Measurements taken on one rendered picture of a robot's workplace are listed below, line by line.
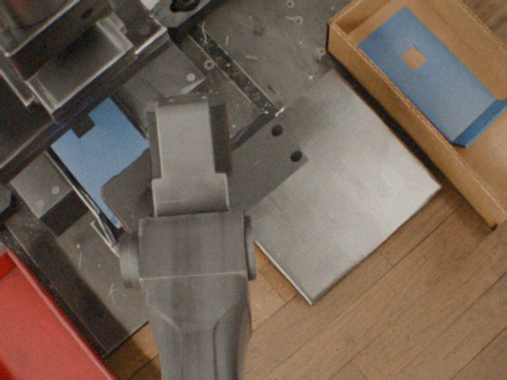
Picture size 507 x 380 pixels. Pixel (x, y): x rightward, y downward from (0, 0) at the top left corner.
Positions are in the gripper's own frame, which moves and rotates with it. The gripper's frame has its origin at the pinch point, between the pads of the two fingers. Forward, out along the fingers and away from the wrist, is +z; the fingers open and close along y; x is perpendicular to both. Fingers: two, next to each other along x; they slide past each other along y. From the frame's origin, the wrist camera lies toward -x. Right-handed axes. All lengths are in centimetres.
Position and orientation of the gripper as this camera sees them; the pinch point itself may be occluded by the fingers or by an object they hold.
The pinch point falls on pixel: (147, 198)
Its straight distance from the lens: 97.2
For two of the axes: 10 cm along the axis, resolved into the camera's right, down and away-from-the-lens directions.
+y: -5.8, -7.6, -2.9
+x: -7.6, 6.3, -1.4
